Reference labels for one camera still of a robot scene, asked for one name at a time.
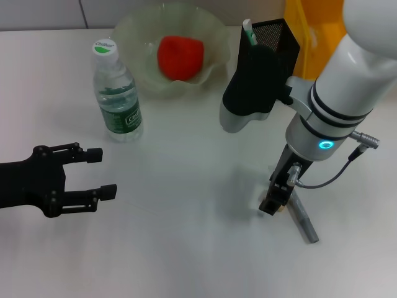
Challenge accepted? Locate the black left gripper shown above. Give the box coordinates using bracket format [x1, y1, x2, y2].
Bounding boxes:
[0, 142, 118, 218]

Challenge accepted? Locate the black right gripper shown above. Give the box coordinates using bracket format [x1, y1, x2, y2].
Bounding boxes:
[259, 145, 314, 217]

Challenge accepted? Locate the beige eraser with barcode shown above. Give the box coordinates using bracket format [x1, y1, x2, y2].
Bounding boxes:
[259, 191, 288, 214]

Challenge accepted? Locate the grey marker pen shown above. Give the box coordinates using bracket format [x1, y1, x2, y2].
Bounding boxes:
[287, 189, 319, 245]

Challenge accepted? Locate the clear water bottle green label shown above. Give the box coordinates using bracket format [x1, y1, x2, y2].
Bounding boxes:
[91, 37, 145, 143]

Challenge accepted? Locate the orange red foam fruit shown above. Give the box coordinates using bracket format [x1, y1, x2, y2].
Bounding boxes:
[156, 35, 205, 82]

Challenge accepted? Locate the mint green utility knife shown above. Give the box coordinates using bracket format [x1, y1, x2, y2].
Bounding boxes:
[243, 19, 258, 47]

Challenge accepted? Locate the pale green glass fruit bowl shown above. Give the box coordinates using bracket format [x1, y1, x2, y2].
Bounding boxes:
[111, 3, 232, 101]

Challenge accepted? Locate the black mesh pen holder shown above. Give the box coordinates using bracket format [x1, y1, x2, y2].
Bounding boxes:
[236, 17, 301, 82]

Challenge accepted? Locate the yellow plastic storage bin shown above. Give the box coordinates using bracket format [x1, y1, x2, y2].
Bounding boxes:
[284, 0, 347, 82]

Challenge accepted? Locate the grey right arm cable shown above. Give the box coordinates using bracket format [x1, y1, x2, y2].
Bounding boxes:
[287, 130, 381, 189]

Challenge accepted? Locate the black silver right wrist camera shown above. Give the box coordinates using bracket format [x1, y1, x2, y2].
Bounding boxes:
[219, 45, 295, 134]

